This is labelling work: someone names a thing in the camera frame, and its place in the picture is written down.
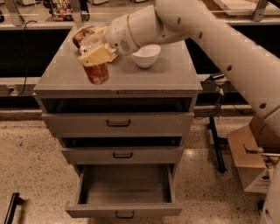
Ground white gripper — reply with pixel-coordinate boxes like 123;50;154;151
78;15;139;67

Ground red coke can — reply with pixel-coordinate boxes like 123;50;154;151
84;64;109;85

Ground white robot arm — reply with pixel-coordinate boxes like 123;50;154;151
79;0;280;135

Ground grey top drawer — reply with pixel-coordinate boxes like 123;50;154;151
42;113;193;137

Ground grey drawer cabinet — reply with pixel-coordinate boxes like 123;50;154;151
32;20;203;176

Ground grey middle drawer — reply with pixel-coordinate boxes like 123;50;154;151
61;147;183;165

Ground grey open bottom drawer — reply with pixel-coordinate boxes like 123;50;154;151
66;164;182;219

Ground brown chip bag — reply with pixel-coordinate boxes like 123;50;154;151
72;25;95;48

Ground white bowl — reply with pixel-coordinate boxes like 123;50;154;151
131;44;161;68

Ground colourful snack rack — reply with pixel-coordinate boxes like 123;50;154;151
51;0;73;22

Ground black power adapter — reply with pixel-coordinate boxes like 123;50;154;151
210;73;225;81

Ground black stand pole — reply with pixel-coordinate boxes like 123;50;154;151
208;116;227;173

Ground brown cardboard box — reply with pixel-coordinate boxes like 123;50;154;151
227;115;280;193

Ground black hanging cable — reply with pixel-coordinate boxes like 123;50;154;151
17;20;39;96

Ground black bar handle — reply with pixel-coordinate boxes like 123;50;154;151
3;192;23;224

